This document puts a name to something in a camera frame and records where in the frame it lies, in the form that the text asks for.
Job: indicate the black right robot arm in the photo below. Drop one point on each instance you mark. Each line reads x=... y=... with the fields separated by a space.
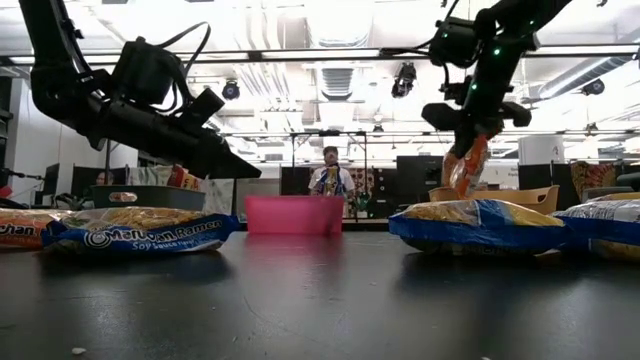
x=530 y=15

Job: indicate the black metal stand frame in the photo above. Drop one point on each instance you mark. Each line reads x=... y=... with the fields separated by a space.
x=330 y=133

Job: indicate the red plastic bin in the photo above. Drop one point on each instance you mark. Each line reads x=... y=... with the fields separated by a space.
x=295 y=215

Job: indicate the red object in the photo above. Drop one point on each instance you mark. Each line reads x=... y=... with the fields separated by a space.
x=4 y=191

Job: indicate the overhead light bar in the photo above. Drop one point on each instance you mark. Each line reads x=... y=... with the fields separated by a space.
x=575 y=50

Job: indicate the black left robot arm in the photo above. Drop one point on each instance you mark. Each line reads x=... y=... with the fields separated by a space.
x=50 y=50

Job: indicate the blue Maruchan noodle pack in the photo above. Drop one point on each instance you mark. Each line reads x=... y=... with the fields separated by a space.
x=475 y=230
x=331 y=182
x=140 y=237
x=605 y=225

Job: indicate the black table mat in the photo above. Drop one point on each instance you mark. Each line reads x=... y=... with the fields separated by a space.
x=320 y=310

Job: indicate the black chair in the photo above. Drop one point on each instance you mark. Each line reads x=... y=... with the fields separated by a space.
x=631 y=181

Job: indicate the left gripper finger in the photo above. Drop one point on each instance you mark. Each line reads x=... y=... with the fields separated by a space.
x=230 y=167

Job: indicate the person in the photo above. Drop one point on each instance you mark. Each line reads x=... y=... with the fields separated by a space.
x=104 y=178
x=331 y=152

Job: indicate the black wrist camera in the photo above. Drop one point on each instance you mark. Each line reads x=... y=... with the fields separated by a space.
x=147 y=72
x=455 y=42

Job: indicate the white crumb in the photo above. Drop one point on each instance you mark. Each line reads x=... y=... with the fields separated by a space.
x=78 y=351

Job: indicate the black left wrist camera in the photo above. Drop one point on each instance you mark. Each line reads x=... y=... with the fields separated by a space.
x=147 y=72

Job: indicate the silver air duct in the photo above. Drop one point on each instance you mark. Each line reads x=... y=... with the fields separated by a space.
x=565 y=82

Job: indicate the yellow plastic bin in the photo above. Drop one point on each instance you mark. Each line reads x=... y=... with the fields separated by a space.
x=530 y=200

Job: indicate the grey plastic bin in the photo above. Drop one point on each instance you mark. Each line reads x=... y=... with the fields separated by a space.
x=150 y=197

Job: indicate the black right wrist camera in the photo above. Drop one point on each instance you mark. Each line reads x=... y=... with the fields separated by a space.
x=455 y=42

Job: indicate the patterned orange cloth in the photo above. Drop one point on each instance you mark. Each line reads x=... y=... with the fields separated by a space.
x=592 y=177

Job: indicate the grey ottoman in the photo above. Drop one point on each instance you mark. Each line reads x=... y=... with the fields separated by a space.
x=600 y=190

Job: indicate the black cabinet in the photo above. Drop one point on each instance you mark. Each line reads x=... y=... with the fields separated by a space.
x=535 y=175

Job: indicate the black ceiling spotlight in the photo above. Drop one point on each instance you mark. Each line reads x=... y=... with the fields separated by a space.
x=230 y=90
x=404 y=81
x=593 y=87

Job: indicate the orange Maruchan noodle pack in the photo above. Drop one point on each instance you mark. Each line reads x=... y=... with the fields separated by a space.
x=25 y=230
x=467 y=172

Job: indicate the red Maruchan noodle pack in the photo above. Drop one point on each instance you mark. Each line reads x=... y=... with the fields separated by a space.
x=182 y=180

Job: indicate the small black monitor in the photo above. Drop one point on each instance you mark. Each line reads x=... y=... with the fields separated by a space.
x=51 y=180

